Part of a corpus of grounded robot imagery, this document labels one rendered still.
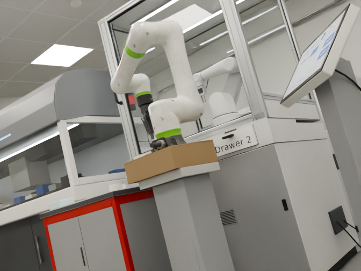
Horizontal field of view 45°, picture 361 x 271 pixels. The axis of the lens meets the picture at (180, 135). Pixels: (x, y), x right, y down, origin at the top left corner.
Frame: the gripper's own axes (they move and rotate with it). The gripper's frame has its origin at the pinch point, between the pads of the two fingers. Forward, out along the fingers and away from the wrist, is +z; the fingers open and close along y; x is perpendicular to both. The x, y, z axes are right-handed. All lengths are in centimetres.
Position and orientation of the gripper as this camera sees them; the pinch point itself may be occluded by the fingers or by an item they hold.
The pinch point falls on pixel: (154, 139)
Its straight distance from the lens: 248.9
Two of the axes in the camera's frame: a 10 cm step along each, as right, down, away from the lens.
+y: -5.8, 0.1, -8.2
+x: 7.8, -2.9, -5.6
